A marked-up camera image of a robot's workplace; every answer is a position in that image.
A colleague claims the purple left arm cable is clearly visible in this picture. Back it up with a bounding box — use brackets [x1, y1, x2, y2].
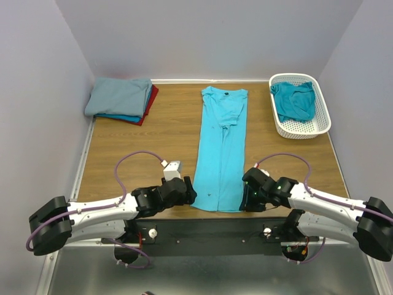
[25, 149, 168, 253]

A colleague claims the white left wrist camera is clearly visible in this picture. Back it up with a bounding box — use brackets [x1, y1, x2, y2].
[161, 160, 182, 181]

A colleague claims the folded red t-shirt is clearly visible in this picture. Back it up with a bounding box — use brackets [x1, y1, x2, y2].
[125, 85, 159, 126]

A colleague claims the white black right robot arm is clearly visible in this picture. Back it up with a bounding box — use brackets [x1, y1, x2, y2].
[240, 167, 392, 262]

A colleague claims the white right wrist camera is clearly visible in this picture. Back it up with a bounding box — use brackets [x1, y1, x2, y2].
[253, 162, 270, 176]

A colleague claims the folded blue t-shirt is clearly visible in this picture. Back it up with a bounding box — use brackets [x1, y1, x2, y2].
[85, 87, 152, 120]

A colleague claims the bright cyan t-shirt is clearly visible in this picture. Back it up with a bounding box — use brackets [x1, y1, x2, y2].
[192, 86, 248, 212]

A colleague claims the teal t-shirt in basket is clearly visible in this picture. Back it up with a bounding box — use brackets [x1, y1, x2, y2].
[270, 82, 316, 123]

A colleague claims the folded grey-blue t-shirt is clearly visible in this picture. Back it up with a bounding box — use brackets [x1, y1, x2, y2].
[84, 77, 152, 117]

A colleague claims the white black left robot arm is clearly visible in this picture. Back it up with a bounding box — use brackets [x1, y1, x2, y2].
[26, 176, 197, 256]

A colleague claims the white perforated laundry basket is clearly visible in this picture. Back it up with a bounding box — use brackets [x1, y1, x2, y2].
[268, 73, 332, 140]

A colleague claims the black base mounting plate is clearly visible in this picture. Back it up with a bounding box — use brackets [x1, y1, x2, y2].
[102, 217, 318, 269]

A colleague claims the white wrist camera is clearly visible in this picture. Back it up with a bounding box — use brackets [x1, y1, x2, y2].
[161, 160, 182, 181]
[253, 162, 270, 176]

